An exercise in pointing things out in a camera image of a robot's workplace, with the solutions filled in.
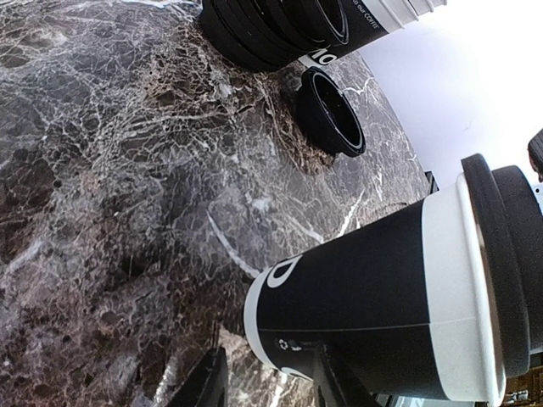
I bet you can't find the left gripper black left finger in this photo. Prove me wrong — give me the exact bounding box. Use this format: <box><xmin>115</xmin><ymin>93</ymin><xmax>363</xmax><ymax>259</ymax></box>
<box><xmin>167</xmin><ymin>347</ymin><xmax>229</xmax><ymax>407</ymax></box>

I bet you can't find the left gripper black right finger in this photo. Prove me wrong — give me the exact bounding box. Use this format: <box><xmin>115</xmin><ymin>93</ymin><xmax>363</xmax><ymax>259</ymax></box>
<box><xmin>313</xmin><ymin>343</ymin><xmax>378</xmax><ymax>407</ymax></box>

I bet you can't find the black paper coffee cup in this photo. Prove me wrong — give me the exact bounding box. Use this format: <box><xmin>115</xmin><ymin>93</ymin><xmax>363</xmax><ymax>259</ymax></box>
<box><xmin>244</xmin><ymin>176</ymin><xmax>506</xmax><ymax>405</ymax></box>

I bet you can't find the black plastic cup lid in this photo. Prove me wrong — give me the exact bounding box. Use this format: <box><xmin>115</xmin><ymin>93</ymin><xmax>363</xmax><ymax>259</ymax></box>
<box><xmin>462</xmin><ymin>153</ymin><xmax>542</xmax><ymax>377</ymax></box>

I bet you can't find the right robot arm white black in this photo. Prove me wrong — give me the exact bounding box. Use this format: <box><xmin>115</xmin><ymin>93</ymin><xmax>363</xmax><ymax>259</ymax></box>
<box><xmin>528</xmin><ymin>130</ymin><xmax>543</xmax><ymax>182</ymax></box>

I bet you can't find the stack of paper coffee cups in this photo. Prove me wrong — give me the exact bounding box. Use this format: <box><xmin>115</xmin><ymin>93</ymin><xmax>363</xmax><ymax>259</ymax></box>
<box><xmin>298</xmin><ymin>0</ymin><xmax>448</xmax><ymax>67</ymax></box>

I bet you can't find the black plastic lid on table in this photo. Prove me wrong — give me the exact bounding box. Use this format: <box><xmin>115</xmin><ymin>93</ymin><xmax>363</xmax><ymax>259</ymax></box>
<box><xmin>294</xmin><ymin>67</ymin><xmax>366</xmax><ymax>158</ymax></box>

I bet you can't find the stack of black lids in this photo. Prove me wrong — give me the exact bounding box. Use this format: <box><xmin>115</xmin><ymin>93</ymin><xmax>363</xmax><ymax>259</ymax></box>
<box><xmin>199</xmin><ymin>0</ymin><xmax>349</xmax><ymax>72</ymax></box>

